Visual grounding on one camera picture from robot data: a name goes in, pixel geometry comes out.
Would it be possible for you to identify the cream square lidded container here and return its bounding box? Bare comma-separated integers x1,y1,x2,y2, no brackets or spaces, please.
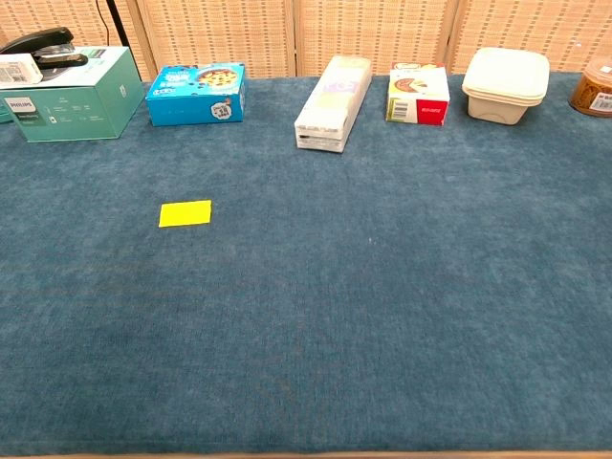
461,46,551,126

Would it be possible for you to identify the small white barcode box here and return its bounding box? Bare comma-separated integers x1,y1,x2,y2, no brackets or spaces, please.
0,53,44,91

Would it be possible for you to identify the woven bamboo folding screen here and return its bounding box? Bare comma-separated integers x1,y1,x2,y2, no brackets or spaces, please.
0,0,612,83

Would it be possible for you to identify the yellow plastic piece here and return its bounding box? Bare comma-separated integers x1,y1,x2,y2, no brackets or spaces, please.
158,199,213,229

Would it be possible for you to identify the black stand pole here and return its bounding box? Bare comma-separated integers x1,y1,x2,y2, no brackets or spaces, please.
105,0,144,82

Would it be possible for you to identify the blue table cloth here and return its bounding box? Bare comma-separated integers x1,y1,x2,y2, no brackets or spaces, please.
0,73,612,456

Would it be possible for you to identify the clear jar with brown contents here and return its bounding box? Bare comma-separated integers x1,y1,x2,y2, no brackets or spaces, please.
568,54,612,119

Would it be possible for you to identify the teal Philips box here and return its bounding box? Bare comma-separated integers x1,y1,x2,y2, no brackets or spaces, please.
0,46,145,143

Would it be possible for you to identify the long white clear box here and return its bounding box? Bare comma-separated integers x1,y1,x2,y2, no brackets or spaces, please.
294,55,373,155

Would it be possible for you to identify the blue cookie box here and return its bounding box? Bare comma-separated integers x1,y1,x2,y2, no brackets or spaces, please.
144,63,247,127

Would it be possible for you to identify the black cable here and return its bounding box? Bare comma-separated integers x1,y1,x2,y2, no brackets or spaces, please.
95,0,112,49

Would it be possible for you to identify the black stapler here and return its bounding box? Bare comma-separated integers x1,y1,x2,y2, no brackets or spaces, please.
0,26,90,71

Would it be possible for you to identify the red yellow food box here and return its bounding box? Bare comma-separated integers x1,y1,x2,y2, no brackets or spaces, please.
385,61,451,127

